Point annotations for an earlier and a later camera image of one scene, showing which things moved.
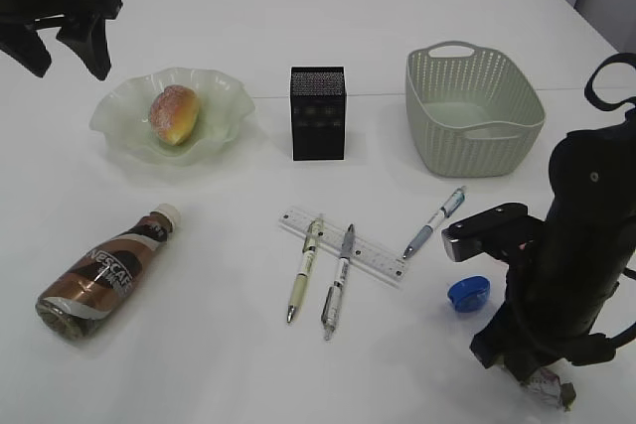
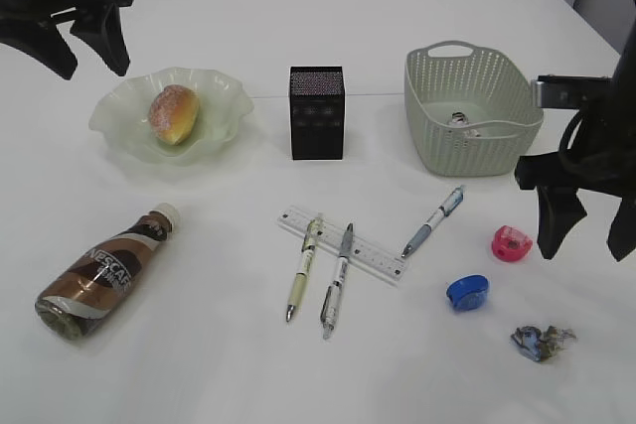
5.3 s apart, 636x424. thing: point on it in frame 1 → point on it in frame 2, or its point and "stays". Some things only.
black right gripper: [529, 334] → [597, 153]
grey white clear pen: [333, 296] stays
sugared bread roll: [174, 113] stays
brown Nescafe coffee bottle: [95, 284] stays
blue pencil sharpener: [470, 293] stays
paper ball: [552, 384] → [459, 118]
